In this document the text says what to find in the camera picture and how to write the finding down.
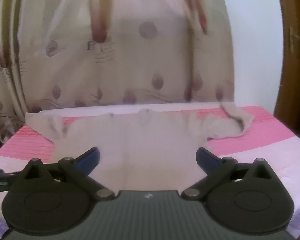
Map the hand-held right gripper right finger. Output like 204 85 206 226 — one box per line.
181 147 278 201

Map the beige leaf print curtain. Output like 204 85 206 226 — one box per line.
0 0 236 144

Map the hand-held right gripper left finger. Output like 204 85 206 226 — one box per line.
21 147 115 201

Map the beige knit sweater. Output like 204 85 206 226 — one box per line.
24 102 254 191

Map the pink and white blanket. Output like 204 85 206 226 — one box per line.
0 104 300 240

